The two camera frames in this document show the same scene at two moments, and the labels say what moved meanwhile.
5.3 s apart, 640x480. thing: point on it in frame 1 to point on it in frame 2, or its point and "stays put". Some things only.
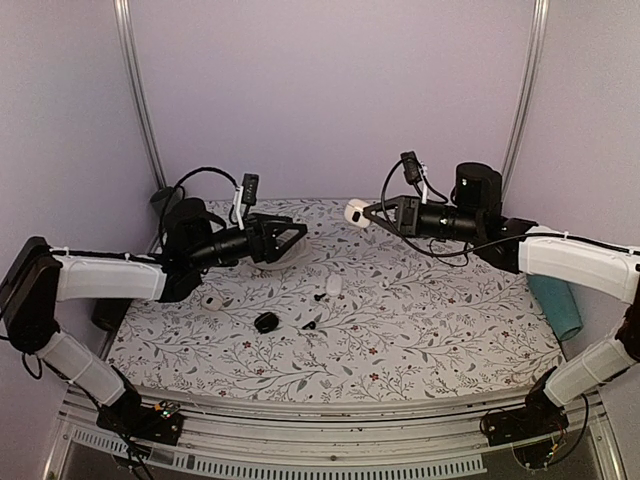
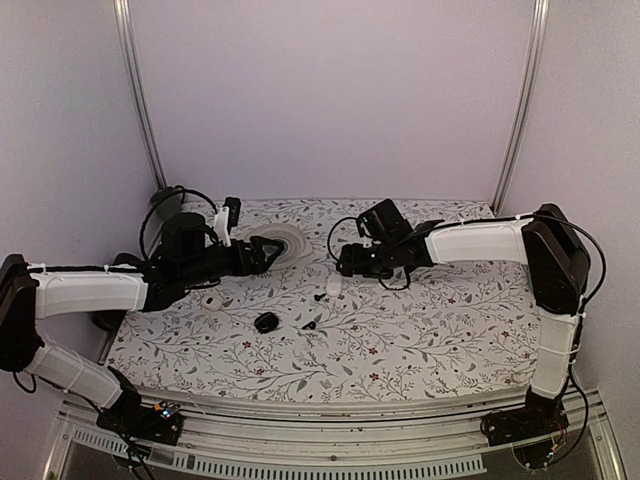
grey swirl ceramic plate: [294, 254] stays put
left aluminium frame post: [134, 88] stays put
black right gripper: [409, 207] to [353, 264]
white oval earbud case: [334, 284] stays put
